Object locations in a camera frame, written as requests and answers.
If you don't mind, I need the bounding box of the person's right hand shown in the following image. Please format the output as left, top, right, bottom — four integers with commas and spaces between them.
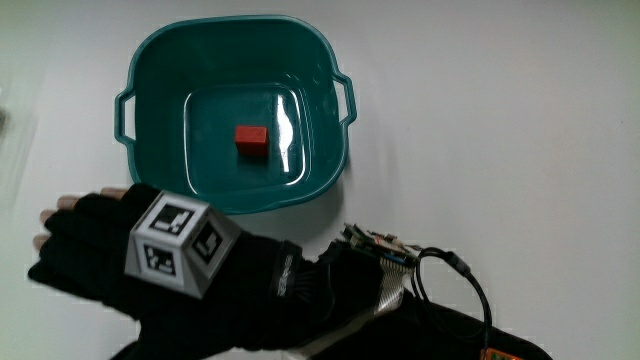
27, 182, 304, 360

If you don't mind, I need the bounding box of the red block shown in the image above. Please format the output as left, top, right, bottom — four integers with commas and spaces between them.
234, 125, 270, 157

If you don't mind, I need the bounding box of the teal plastic basin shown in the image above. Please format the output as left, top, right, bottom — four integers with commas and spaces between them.
113, 14, 358, 215

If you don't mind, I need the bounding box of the small circuit board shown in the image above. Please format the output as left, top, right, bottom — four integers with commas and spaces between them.
341, 223, 422, 266

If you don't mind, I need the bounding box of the grey flat ribbon cable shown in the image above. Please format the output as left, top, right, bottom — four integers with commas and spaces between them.
374, 257, 416, 316

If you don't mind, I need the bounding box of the black round cable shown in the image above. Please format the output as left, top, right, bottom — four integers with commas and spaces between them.
412, 246, 494, 351

